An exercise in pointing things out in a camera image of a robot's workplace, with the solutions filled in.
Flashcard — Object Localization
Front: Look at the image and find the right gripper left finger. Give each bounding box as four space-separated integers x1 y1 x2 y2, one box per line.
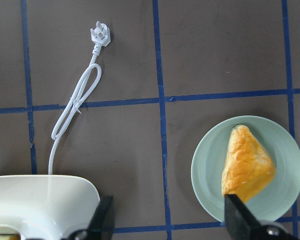
86 195 115 240

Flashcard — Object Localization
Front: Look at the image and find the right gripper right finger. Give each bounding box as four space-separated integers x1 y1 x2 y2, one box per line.
224 194 261 240

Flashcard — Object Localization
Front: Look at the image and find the white two-slot toaster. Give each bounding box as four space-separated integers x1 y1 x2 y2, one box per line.
0 175 100 240

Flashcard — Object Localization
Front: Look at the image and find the yellow toast slice in toaster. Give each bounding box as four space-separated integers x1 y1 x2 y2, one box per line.
4 234 21 240

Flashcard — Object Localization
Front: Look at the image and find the pale green round plate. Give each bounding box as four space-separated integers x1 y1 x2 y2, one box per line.
191 115 300 222

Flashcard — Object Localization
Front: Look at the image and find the yellow triangular bread on plate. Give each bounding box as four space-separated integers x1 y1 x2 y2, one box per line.
221 124 277 203

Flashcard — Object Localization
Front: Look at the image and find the white toaster power cable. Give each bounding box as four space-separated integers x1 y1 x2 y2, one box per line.
48 20 113 176

